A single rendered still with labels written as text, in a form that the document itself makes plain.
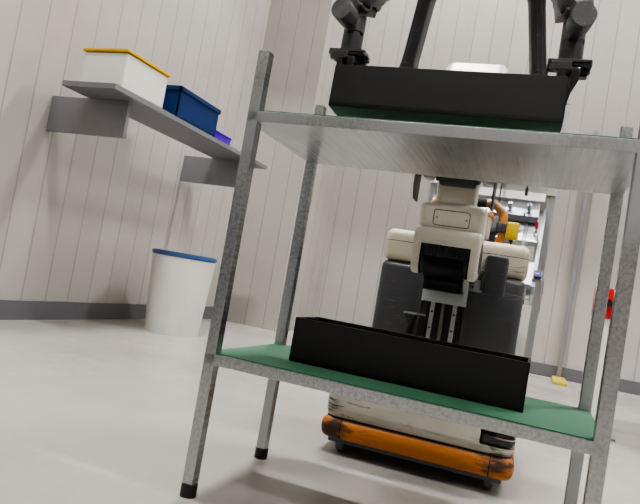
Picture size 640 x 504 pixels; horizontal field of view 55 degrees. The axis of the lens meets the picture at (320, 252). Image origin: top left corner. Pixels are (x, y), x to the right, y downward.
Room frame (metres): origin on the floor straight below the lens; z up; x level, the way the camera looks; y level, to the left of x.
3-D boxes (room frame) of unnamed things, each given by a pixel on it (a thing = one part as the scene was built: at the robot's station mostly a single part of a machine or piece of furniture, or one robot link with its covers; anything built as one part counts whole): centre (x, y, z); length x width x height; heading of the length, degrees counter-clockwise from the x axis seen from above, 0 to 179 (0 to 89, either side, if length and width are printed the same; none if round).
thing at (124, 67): (3.69, 1.34, 1.56); 0.42 x 0.35 x 0.23; 159
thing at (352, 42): (1.66, 0.01, 1.21); 0.10 x 0.07 x 0.07; 72
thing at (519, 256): (2.39, -0.53, 0.59); 0.55 x 0.34 x 0.83; 72
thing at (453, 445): (2.31, -0.50, 0.16); 0.67 x 0.64 x 0.25; 162
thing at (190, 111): (4.22, 1.14, 1.54); 0.52 x 0.39 x 0.20; 159
